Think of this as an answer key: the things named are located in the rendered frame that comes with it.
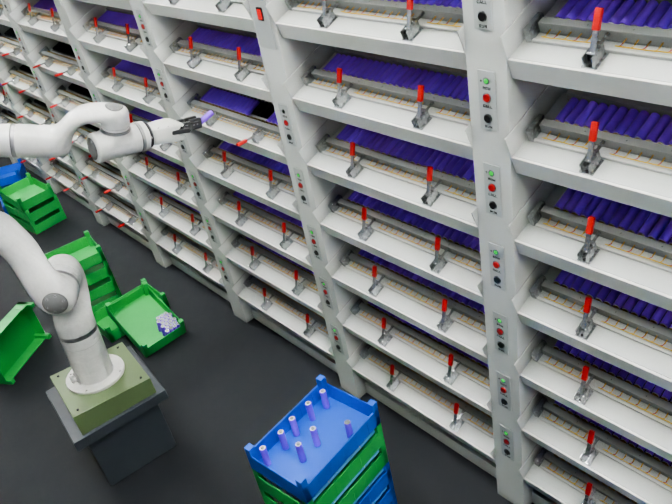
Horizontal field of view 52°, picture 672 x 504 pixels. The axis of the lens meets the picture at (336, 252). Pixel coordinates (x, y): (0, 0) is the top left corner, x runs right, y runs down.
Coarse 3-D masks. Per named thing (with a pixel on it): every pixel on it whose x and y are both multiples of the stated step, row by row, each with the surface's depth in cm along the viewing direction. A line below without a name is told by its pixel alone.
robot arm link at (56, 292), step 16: (0, 224) 193; (16, 224) 198; (0, 240) 194; (16, 240) 196; (32, 240) 200; (16, 256) 197; (32, 256) 199; (16, 272) 200; (32, 272) 199; (48, 272) 200; (64, 272) 206; (32, 288) 200; (48, 288) 199; (64, 288) 201; (48, 304) 200; (64, 304) 202
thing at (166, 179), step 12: (132, 156) 311; (144, 156) 308; (156, 156) 305; (132, 168) 311; (144, 168) 307; (156, 168) 302; (168, 168) 293; (180, 168) 291; (144, 180) 304; (156, 180) 296; (168, 180) 292; (180, 180) 286; (168, 192) 289; (180, 192) 281; (192, 192) 279; (192, 204) 275
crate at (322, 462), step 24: (336, 408) 191; (360, 408) 187; (288, 432) 187; (336, 432) 184; (360, 432) 178; (288, 456) 180; (312, 456) 179; (336, 456) 172; (288, 480) 168; (312, 480) 167
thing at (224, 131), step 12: (204, 84) 244; (192, 96) 243; (180, 108) 241; (192, 108) 242; (264, 120) 218; (204, 132) 237; (216, 132) 228; (228, 132) 223; (240, 132) 220; (252, 132) 217; (252, 144) 213; (264, 144) 210; (276, 144) 207; (276, 156) 207
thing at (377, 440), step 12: (372, 444) 184; (360, 456) 181; (348, 468) 178; (360, 468) 183; (264, 480) 179; (336, 480) 175; (348, 480) 180; (276, 492) 177; (324, 492) 173; (336, 492) 177
